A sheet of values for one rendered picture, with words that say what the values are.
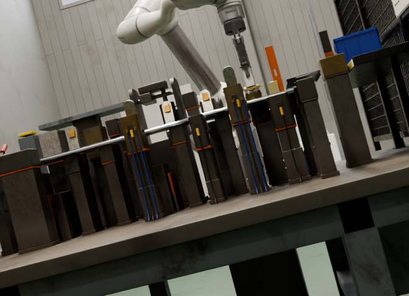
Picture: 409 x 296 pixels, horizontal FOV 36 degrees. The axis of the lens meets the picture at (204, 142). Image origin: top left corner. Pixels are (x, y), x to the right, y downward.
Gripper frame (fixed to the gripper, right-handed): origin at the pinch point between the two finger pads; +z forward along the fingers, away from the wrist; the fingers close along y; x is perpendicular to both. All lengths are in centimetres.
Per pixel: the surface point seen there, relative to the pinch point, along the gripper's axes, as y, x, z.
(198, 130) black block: 20.4, -19.6, 14.7
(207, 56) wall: -734, -56, -147
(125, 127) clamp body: 21.8, -42.1, 7.8
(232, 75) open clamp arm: 17.7, -4.8, 0.5
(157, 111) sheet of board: -698, -148, -83
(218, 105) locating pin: 1.4, -12.7, 6.6
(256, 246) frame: 73, -8, 48
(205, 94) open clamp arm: -14.8, -17.3, -0.4
